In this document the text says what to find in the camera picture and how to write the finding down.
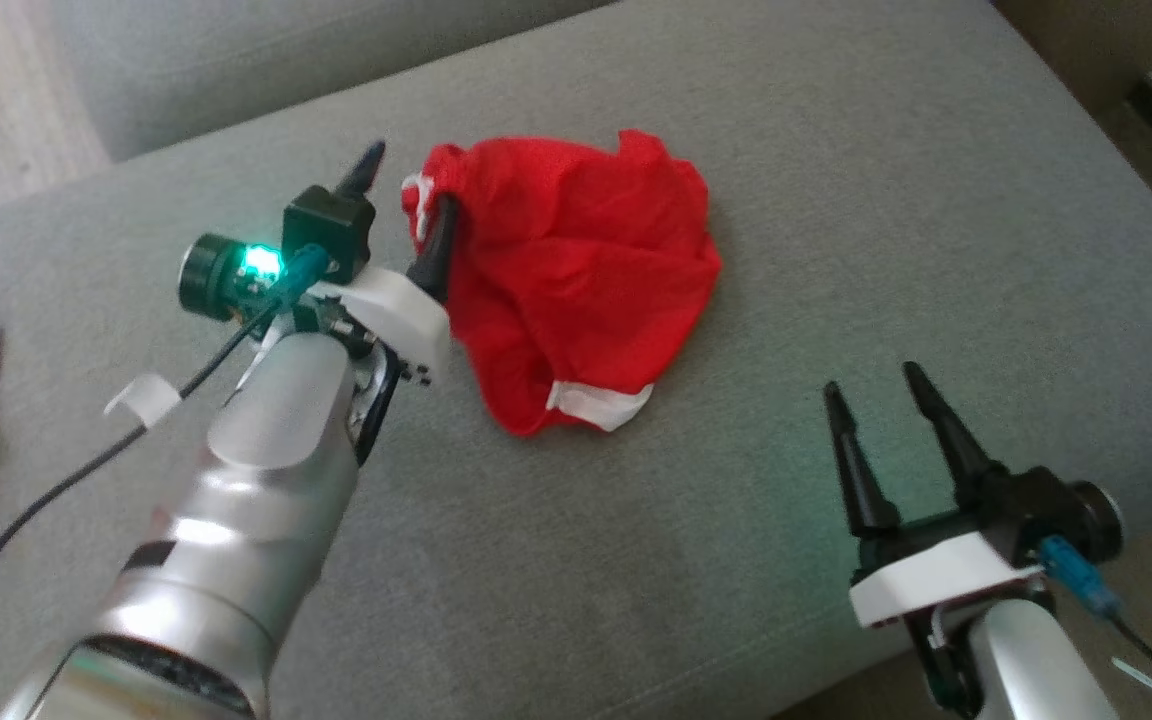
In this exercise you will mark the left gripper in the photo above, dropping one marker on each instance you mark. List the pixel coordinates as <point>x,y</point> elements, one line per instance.
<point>396,310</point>

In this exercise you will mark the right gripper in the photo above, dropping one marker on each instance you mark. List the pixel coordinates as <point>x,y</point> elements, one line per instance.
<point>936,575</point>

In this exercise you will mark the red shorts with white trim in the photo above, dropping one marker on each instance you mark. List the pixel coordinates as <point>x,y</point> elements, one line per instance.
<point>576,270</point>

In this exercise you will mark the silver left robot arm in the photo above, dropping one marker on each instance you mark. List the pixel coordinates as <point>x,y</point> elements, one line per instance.
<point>266,480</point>

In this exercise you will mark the large grey sofa seat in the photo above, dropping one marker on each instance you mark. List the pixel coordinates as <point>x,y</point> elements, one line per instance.
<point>736,550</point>

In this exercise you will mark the small grey sofa cushion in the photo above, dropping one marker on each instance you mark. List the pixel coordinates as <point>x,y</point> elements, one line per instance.
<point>236,70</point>

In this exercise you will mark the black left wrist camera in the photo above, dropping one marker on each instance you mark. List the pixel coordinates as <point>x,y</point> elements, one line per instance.
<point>328,225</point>

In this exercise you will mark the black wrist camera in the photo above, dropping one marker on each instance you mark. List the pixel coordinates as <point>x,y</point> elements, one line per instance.
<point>1021,505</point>
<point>328,225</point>

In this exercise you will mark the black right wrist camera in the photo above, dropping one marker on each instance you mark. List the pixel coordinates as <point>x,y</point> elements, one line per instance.
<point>1021,505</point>

